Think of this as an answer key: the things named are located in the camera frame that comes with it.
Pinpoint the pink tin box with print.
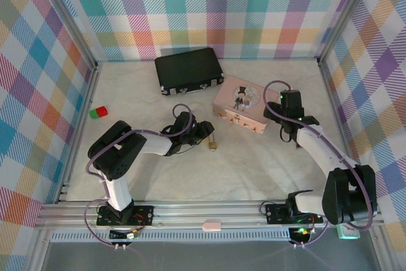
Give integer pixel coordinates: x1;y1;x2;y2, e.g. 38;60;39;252
211;75;280;135

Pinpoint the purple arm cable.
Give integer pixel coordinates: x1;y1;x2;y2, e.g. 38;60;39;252
262;80;377;248
85;103;196;248

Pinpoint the black hard case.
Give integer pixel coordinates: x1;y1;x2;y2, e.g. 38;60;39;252
154;48;225;96

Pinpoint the pink tag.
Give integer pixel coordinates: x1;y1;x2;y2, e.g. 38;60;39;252
202;219;223;232

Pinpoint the small black connector board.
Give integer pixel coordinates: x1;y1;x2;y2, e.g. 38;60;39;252
109;228;140;242
291;226;313;243

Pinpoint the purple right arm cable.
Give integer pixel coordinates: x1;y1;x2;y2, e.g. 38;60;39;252
262;80;377;248

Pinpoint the aluminium frame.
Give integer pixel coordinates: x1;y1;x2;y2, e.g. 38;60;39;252
27;0;406;271

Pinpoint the mint green small clock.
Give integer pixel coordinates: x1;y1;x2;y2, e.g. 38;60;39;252
336;223;362;240

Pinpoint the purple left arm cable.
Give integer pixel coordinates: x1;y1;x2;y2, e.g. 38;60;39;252
85;103;196;248

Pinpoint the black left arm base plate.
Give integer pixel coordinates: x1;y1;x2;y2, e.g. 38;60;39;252
96;204;155;227

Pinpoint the grey slotted cable duct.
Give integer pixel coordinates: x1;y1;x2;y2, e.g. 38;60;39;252
50;228;292;242

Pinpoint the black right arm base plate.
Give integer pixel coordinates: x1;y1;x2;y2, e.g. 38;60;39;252
265;202;324;225

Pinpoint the red and green toy block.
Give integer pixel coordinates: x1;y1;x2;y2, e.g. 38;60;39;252
89;105;108;119

